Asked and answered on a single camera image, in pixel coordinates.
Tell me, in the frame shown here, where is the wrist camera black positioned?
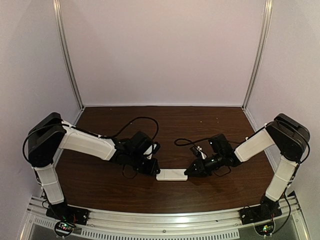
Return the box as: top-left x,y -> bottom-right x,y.
143,142 -> 161,160
190,146 -> 208,160

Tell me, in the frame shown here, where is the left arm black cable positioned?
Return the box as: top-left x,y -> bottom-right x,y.
22,116 -> 160,151

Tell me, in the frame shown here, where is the aluminium front rail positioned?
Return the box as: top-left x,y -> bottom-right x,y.
23,196 -> 305,238

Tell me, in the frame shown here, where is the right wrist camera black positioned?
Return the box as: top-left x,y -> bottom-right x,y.
190,146 -> 208,160

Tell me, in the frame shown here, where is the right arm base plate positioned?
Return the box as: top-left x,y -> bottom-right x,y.
238,203 -> 282,225

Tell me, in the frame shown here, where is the right aluminium corner post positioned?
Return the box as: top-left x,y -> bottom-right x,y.
242,0 -> 273,111

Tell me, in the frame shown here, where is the left controller board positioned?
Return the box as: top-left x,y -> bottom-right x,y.
53,221 -> 74,238

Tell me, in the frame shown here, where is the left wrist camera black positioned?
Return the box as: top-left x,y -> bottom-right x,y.
143,142 -> 161,160

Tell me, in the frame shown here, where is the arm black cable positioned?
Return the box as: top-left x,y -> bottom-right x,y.
174,136 -> 213,147
22,116 -> 160,151

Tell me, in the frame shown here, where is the aluminium corner post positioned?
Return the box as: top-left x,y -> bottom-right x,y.
53,0 -> 85,110
242,0 -> 273,111

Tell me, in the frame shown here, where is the controller board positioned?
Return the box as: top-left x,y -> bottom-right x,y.
254,220 -> 275,237
53,221 -> 74,238

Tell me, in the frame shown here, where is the white remote control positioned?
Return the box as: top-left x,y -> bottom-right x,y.
155,168 -> 188,182

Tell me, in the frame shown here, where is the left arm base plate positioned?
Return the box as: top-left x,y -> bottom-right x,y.
45,204 -> 89,226

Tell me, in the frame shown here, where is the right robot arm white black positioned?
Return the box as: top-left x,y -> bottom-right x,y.
184,113 -> 311,218

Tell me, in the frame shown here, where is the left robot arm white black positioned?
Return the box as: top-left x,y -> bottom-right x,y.
22,112 -> 161,217

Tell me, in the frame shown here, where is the left aluminium corner post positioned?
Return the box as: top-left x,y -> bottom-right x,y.
53,0 -> 85,110

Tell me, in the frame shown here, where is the right controller board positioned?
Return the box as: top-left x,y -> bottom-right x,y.
254,220 -> 275,237

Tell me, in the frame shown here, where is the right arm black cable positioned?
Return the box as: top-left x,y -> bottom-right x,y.
174,136 -> 213,147

